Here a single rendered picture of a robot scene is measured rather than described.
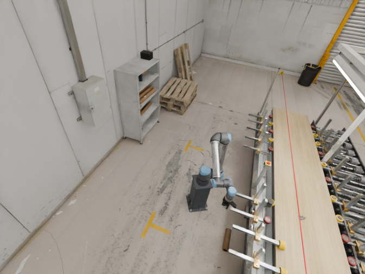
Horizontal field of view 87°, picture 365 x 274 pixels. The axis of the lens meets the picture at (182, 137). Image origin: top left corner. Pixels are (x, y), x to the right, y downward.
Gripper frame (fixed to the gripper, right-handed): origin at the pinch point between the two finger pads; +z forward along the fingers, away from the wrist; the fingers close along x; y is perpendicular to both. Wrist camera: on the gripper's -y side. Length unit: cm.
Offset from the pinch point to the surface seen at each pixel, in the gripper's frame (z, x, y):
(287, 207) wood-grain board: -7, -25, -68
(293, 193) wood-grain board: -7, -49, -76
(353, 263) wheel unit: -8, 14, -128
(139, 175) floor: 83, -54, 151
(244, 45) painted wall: 9, -766, 52
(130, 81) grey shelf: -58, -130, 202
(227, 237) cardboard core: 75, -3, -19
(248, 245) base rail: 12.5, 26.4, -32.4
